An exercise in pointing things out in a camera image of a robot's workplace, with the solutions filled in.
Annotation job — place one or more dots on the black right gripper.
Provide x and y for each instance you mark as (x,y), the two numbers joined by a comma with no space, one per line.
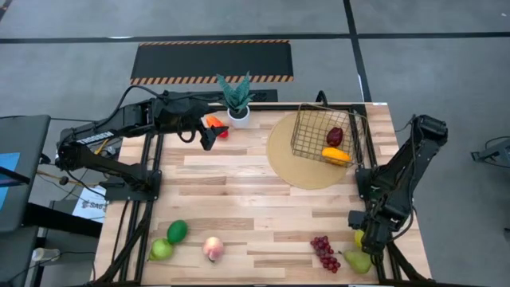
(378,219)

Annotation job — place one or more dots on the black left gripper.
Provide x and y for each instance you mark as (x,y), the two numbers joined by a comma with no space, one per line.
(175,111)

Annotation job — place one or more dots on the red-orange mango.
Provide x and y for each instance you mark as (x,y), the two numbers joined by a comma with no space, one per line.
(215,120)

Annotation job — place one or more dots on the yellow-green round fruit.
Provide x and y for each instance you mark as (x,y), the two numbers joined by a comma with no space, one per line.
(358,238)

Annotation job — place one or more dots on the green pear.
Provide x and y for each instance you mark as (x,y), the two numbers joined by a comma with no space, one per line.
(358,261)

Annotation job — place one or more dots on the potted succulent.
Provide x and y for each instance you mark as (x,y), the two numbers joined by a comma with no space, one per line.
(238,107)

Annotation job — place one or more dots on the purple grape bunch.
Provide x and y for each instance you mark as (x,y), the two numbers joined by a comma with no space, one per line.
(323,252)

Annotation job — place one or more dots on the orange-yellow mango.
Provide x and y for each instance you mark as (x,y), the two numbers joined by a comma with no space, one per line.
(336,155)

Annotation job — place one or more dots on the dark green lime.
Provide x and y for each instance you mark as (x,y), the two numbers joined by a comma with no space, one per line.
(177,232)

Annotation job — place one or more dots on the dark red plum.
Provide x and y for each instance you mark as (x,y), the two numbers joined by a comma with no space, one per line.
(334,136)

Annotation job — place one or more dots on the pink peach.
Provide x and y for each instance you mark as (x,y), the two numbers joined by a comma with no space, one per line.
(213,248)

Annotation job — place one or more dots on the light green apple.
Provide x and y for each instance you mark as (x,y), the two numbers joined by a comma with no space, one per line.
(161,250)

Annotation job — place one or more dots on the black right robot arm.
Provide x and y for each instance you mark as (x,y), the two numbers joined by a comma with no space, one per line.
(402,163)

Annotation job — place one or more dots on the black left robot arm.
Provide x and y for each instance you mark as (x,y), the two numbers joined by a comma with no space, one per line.
(91,137)

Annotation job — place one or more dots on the black perforated floor strip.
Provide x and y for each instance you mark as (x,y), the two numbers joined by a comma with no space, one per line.
(265,95)

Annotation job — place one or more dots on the black hazard-striped floor mat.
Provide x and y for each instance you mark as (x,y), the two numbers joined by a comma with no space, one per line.
(211,60)

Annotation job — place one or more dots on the round woven tan placemat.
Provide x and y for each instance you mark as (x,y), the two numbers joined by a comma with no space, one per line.
(287,167)

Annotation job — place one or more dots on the white printed paper sign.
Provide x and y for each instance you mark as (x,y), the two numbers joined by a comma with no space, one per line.
(89,205)

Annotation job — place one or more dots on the grey cart top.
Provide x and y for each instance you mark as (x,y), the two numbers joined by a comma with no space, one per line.
(24,135)

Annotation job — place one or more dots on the blue screen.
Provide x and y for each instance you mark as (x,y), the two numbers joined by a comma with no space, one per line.
(8,163)

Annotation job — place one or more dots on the clear plastic bottle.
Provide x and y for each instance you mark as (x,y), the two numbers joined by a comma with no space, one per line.
(45,254)

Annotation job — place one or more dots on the black aluminium table frame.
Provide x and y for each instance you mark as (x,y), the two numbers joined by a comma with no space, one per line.
(157,151)

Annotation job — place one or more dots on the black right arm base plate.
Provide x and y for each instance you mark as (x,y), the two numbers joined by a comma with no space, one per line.
(363,183)

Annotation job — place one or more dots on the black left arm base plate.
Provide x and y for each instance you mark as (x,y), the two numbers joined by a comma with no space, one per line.
(131,194)

